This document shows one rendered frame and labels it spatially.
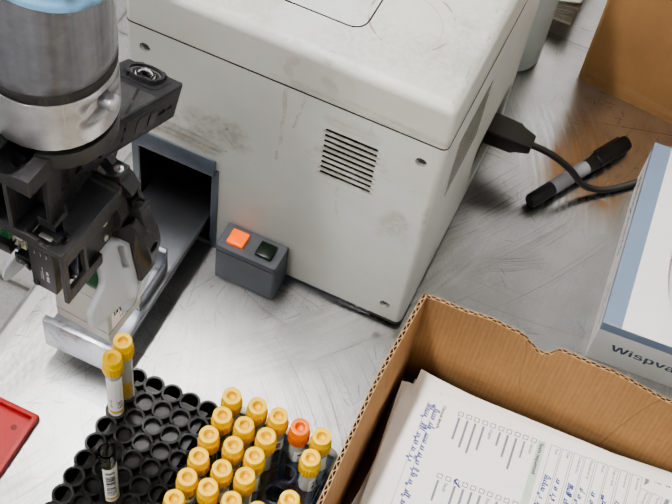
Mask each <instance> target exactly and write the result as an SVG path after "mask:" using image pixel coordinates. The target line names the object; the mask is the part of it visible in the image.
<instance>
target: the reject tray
mask: <svg viewBox="0 0 672 504"><path fill-rule="evenodd" d="M39 420H40V418H39V415H37V414H35V413H33V412H31V411H29V410H27V409H25V408H23V407H20V406H18V405H16V404H14V403H12V402H10V401H8V400H6V399H4V398H1V397H0V478H1V476H2V475H3V473H4V472H5V470H6V469H7V467H8V466H9V464H10V463H11V461H12V460H13V458H14V457H15V455H16V454H17V452H18V451H19V450H20V448H21V447H22V445H23V444H24V442H25V441H26V439H27V438H28V436H29V435H30V433H31V432H32V430H33V429H34V427H35V426H36V424H37V423H38V421H39Z"/></svg>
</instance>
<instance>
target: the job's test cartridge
mask: <svg viewBox="0 0 672 504"><path fill-rule="evenodd" d="M95 291H96V289H94V288H92V287H90V286H88V285H87V284H85V285H84V286H83V288H82V289H81V290H80V291H79V293H78V294H77V295H76V296H75V297H74V299H73V300H72V301H71V302H70V304H67V303H65V301H64V294H63V289H62V290H61V291H60V292H59V294H58V295H56V294H55V298H56V306H57V312H58V314H60V315H62V316H64V317H66V318H68V319H69V320H71V321H73V322H75V323H77V324H78V325H80V326H82V327H84V328H86V329H87V330H89V331H91V332H93V333H95V334H97V335H98V336H100V337H102V338H104V339H106V340H107V341H111V340H112V338H113V337H114V336H115V335H116V333H117V332H118V331H119V329H120V328H121V327H122V326H123V324H124V323H125V322H126V320H127V319H128V318H129V317H130V315H131V314H132V313H133V312H134V310H135V309H136V308H137V306H138V305H139V304H140V298H139V299H138V301H137V302H136V303H135V304H134V306H133V307H132V308H131V309H129V310H128V311H127V312H122V311H121V310H120V308H118V309H117V310H116V311H115V312H114V313H113V314H112V315H110V316H109V317H108V318H107V319H106V320H105V321H104V322H103V323H102V324H101V325H99V326H97V327H90V326H88V324H87V320H86V314H87V310H88V307H89V305H90V303H91V300H92V298H93V295H94V293H95Z"/></svg>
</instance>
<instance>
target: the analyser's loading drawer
mask: <svg viewBox="0 0 672 504"><path fill-rule="evenodd" d="M142 196H143V198H144V199H147V200H148V201H149V202H150V209H151V212H152V215H153V216H154V218H155V220H156V223H157V225H158V228H159V232H160V238H161V242H160V247H159V250H158V254H157V257H156V261H155V264H154V266H153V268H152V270H151V273H150V276H149V279H148V282H147V284H146V286H145V288H144V291H143V293H142V295H141V296H140V304H139V305H138V306H137V308H136V309H135V310H134V312H133V313H132V314H131V315H130V317H129V318H128V319H127V320H126V322H125V323H124V324H123V326H122V327H121V328H120V329H119V331H118V332H117V333H116V335H117V334H119V333H128V334H129V335H130V336H131V337H133V335H134V334H135V332H136V330H137V329H138V327H139V326H140V324H141V323H142V321H143V320H144V318H145V317H146V315H147V314H148V312H149V311H150V309H151V308H152V306H153V304H154V303H155V301H156V300H157V298H158V297H159V295H160V294H161V292H162V291H163V289H164V288H165V286H166V285H167V283H168V282H169V280H170V278H171V277H172V275H173V274H174V272H175V271H176V269H177V268H178V266H179V265H180V263H181V262H182V260H183V259H184V257H185V256H186V254H187V253H188V251H189V249H190V248H191V246H192V245H193V243H194V242H195V240H196V239H197V237H198V236H199V234H200V233H201V231H202V230H203V228H204V227H205V225H206V223H207V222H208V220H209V219H210V208H211V186H210V185H207V184H205V183H203V182H200V181H198V180H196V179H194V178H191V177H189V176H187V175H184V174H182V173H180V172H177V171H175V170H173V169H170V168H168V167H166V166H163V165H162V166H161V167H160V168H159V170H158V171H157V173H156V174H155V175H154V177H153V178H152V180H151V181H150V183H149V184H148V185H147V187H146V188H145V190H144V191H143V192H142ZM42 323H43V329H44V335H45V340H46V344H48V345H50V346H52V347H55V348H57V349H59V350H61V351H63V352H65V353H67V354H70V355H72V356H74V357H76V358H78V359H80V360H82V361H85V362H87V363H89V364H91V365H93V366H95V367H98V368H100V369H102V365H101V364H102V356H103V354H104V352H105V351H107V350H110V349H112V347H113V339H114V337H115V336H116V335H115V336H114V337H113V338H112V340H111V341H107V340H106V339H104V338H102V337H100V336H98V335H97V334H95V333H93V332H91V331H89V330H87V329H86V328H84V327H82V326H80V325H78V324H77V323H75V322H73V321H71V320H69V319H68V318H66V317H64V316H62V315H60V314H58V313H57V314H56V315H55V317H54V318H53V317H51V316H48V315H46V314H45V316H44V317H43V319H42Z"/></svg>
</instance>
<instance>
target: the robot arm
mask: <svg viewBox="0 0 672 504"><path fill-rule="evenodd" d="M181 89H182V83H181V82H179V81H177V80H175V79H172V78H170V77H168V76H167V75H166V73H165V72H163V71H161V70H160V69H158V68H156V67H154V66H152V65H149V64H145V63H144V62H137V61H136V62H135V61H133V60H131V59H126V60H124V61H122V62H120V63H119V44H118V24H117V5H116V0H0V249H1V250H3V251H5V252H7V253H8V254H11V253H12V252H13V251H14V250H15V251H14V252H13V254H12V255H11V256H10V258H9V259H8V261H7V262H6V264H5V266H4V268H3V271H2V277H3V279H4V280H9V279H10V278H12V277H13V276H14V275H15V274H17V273H18V272H19V271H20V270H21V269H23V268H24V267H26V268H27V269H28V270H29V271H31V270H32V274H33V282H34V283H35V284H36V285H39V286H41V287H43V288H45V289H47V290H49V291H50V292H52V293H54V294H56V295H58V294H59V292H60V291H61V290H62V289H63V294H64V301H65V303H67V304H70V302H71V301H72V300H73V299H74V297H75V296H76V295H77V294H78V293H79V291H80V290H81V289H82V288H83V286H84V285H85V284H86V283H87V282H88V280H89V279H90V278H91V277H92V275H93V274H94V273H95V272H96V270H97V274H98V285H97V288H96V291H95V293H94V295H93V298H92V300H91V303H90V305H89V307H88V310H87V314H86V320H87V324H88V326H90V327H97V326H99V325H101V324H102V323H103V322H104V321H105V320H106V319H107V318H108V317H109V316H110V315H112V314H113V313H114V312H115V311H116V310H117V309H118V308H120V310H121V311H122V312H127V311H128V310H129V309H131V308H132V307H133V306H134V304H135V303H136V302H137V301H138V299H139V298H140V296H141V295H142V293H143V291H144V288H145V286H146V284H147V282H148V279H149V276H150V273H151V270H152V268H153V266H154V264H155V261H156V257H157V254H158V250H159V247H160V242H161V238H160V232H159V228H158V225H157V223H156V220H155V218H154V216H153V215H152V212H151V209H150V202H149V201H148V200H147V199H144V198H143V196H142V191H141V188H140V187H141V185H142V184H141V183H140V181H139V180H138V179H137V177H136V175H135V173H134V172H133V171H132V170H131V169H130V165H128V164H126V163H124V162H122V161H120V160H118V159H117V158H116V156H117V153H118V150H120V149H121V148H123V147H125V146H126V145H128V144H130V143H131V142H133V141H134V140H136V139H138V138H139V137H141V136H143V135H144V134H146V133H148V132H149V131H151V130H152V129H154V128H156V127H157V126H159V125H161V124H162V123H164V122H166V121H167V120H169V119H170V118H172V117H174V113H175V110H176V106H177V103H178V99H179V96H180V92H181ZM69 280H70V281H69ZM70 282H71V284H70Z"/></svg>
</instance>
